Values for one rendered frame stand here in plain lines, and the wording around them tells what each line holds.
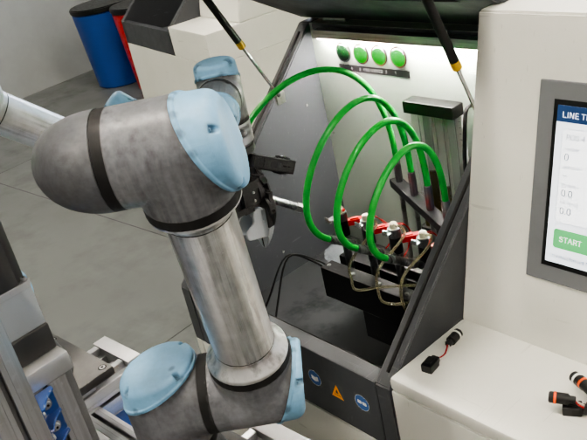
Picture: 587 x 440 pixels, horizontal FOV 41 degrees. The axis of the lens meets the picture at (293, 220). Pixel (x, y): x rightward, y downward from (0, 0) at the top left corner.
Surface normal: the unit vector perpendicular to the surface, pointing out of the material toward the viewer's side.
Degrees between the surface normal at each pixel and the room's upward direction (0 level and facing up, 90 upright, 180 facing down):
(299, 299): 0
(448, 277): 90
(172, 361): 8
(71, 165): 69
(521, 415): 0
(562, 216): 76
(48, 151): 55
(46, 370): 90
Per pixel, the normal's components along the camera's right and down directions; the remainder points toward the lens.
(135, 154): -0.06, 0.11
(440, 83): -0.73, 0.44
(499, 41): -0.76, 0.21
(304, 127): 0.65, 0.22
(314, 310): -0.20, -0.87
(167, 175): 0.04, 0.57
